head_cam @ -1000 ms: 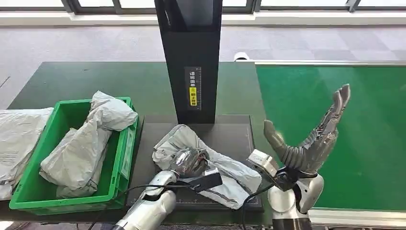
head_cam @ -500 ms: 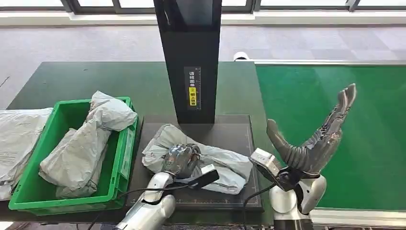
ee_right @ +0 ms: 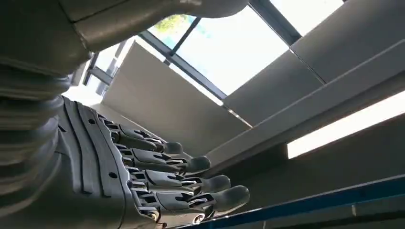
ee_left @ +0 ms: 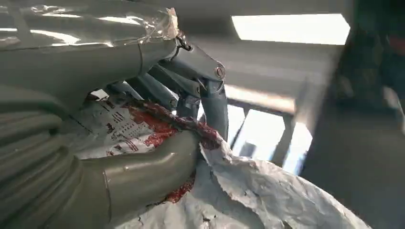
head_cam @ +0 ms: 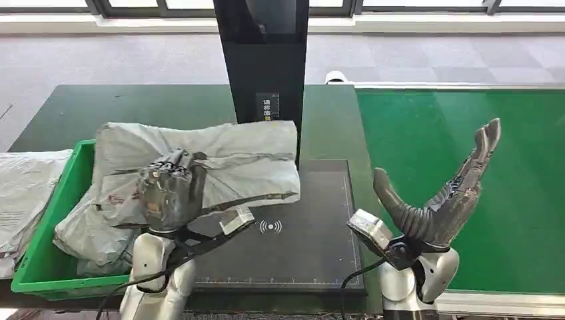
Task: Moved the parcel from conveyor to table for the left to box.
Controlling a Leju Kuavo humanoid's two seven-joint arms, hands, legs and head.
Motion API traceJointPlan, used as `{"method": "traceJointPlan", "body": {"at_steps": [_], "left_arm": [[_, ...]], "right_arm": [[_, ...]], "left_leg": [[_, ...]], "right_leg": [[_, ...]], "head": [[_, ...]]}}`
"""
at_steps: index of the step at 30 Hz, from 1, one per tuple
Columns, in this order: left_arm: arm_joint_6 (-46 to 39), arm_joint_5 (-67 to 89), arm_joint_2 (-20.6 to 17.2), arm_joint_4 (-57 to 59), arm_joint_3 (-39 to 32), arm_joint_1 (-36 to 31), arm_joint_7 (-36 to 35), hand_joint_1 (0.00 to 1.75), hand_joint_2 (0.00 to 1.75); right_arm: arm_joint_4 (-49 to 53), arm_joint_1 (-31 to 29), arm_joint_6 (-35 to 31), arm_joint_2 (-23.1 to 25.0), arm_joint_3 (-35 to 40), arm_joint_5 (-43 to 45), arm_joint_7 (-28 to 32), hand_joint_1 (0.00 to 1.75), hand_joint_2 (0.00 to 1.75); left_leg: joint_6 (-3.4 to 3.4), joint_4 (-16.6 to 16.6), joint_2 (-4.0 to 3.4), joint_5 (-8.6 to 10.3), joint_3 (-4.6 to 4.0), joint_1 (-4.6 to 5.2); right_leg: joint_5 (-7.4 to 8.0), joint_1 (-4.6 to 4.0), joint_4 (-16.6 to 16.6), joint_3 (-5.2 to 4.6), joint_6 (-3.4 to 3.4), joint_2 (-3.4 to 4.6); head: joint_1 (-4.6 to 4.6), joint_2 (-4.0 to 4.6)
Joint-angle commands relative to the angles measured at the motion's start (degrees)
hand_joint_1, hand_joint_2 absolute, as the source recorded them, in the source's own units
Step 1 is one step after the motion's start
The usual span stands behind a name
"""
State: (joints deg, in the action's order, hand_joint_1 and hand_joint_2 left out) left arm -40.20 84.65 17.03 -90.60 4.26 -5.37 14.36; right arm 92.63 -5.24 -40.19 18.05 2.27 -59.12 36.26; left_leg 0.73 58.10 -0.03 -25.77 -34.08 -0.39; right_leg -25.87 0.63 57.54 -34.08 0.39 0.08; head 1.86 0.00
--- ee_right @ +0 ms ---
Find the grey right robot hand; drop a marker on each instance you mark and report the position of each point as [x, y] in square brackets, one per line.
[95, 173]

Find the ceiling light strip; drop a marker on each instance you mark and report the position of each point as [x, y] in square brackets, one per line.
[348, 126]

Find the black window frame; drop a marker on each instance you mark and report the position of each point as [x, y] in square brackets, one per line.
[183, 63]

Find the blue metal rail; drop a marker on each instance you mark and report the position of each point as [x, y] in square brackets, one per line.
[316, 202]

